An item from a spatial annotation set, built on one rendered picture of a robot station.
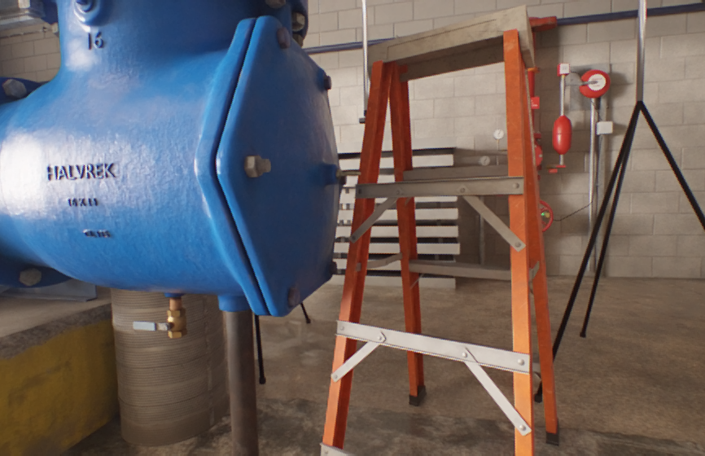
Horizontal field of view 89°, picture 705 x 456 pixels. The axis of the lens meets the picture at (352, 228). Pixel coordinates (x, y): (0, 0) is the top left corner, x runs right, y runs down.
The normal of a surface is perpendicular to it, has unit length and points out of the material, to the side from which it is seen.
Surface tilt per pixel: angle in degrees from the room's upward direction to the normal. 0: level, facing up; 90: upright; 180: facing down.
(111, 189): 97
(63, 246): 120
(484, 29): 88
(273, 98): 83
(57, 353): 90
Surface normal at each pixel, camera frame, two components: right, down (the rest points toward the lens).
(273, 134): 0.87, -0.05
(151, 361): 0.13, 0.07
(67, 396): 0.97, 0.00
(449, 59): -0.51, 0.11
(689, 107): -0.22, 0.07
